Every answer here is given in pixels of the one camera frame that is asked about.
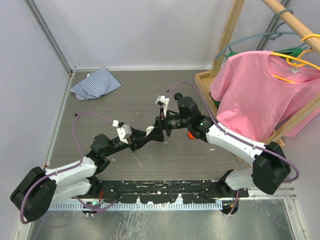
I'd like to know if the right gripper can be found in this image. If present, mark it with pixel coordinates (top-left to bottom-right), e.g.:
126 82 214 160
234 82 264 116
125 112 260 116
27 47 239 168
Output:
145 107 191 143

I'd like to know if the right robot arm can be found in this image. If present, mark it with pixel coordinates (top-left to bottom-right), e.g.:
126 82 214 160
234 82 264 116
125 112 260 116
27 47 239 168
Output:
147 96 291 197

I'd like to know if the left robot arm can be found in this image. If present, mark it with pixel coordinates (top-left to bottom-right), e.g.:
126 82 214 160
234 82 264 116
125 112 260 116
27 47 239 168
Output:
10 124 157 225

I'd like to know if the black round charging case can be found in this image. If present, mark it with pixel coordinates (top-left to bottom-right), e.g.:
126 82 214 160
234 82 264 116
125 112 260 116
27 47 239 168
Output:
174 92 183 101

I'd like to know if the green garment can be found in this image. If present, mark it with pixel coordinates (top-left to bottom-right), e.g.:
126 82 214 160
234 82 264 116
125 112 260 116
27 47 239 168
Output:
213 99 221 109

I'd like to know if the blue striped cloth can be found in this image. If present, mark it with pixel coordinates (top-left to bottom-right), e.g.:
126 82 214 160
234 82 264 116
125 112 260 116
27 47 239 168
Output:
70 68 122 101

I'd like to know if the wooden clothes rack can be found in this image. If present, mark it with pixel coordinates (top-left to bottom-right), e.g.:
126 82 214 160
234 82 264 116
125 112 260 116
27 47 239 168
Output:
194 0 320 163

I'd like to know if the pink t-shirt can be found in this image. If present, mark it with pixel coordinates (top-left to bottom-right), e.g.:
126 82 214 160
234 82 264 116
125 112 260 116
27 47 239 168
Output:
210 51 320 142

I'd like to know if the grey-blue hanger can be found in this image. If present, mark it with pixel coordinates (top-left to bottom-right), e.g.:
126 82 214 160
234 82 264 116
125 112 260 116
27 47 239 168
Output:
214 8 305 60

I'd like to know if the yellow hanger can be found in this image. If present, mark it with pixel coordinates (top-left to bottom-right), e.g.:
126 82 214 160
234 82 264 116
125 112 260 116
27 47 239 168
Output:
271 33 320 84

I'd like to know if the green hanger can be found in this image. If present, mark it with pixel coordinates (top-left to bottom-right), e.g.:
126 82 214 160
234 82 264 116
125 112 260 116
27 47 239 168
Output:
223 47 307 59

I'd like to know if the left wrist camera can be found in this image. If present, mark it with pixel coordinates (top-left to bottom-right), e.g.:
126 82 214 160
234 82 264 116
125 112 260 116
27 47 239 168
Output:
116 124 133 144

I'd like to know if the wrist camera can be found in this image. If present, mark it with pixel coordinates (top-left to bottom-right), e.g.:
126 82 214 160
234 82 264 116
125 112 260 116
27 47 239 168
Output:
155 95 170 114
116 124 133 144

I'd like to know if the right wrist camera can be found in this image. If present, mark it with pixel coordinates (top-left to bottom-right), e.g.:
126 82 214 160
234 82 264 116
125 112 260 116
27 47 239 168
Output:
155 95 170 114

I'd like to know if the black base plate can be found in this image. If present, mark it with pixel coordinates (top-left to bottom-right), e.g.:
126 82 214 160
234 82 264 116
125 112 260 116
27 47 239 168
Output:
78 180 236 204

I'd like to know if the aluminium frame post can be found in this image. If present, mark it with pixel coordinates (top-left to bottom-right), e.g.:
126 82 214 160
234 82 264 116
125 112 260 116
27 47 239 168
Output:
25 0 76 75

